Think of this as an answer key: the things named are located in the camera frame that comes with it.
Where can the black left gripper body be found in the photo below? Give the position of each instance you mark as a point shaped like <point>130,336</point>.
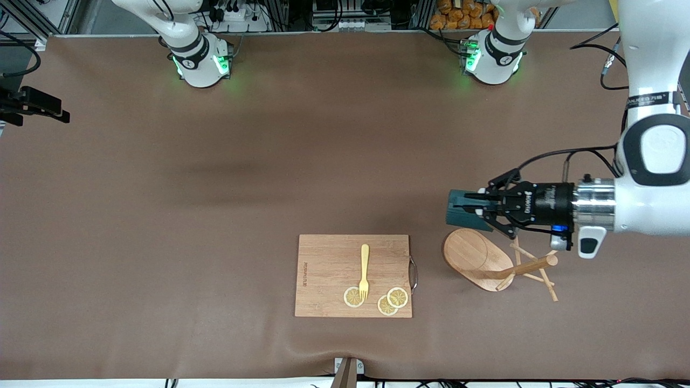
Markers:
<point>550,203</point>

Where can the teal cup with yellow inside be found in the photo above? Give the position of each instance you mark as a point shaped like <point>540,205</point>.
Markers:
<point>455,213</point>

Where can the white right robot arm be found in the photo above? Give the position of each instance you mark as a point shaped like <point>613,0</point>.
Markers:
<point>199,70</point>

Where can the wooden mug tree rack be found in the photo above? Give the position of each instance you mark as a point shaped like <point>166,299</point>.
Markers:
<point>469,256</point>

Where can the lemon slice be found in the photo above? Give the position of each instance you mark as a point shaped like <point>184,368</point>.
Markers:
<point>384,308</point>
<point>399,296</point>
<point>350,298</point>

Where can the yellow plastic fork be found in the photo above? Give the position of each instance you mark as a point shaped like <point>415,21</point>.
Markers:
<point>365,258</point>

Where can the bamboo cutting board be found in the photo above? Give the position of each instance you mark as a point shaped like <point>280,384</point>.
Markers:
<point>329,269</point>

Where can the white power strip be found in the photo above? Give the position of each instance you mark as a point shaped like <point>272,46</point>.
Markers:
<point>240,17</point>

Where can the grey electronics box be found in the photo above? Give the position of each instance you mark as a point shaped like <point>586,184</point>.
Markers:
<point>350,24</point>

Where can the aluminium frame post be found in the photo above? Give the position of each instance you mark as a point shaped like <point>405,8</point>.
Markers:
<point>54,16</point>

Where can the metal table edge bracket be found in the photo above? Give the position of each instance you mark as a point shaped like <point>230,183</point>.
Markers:
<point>346,374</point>

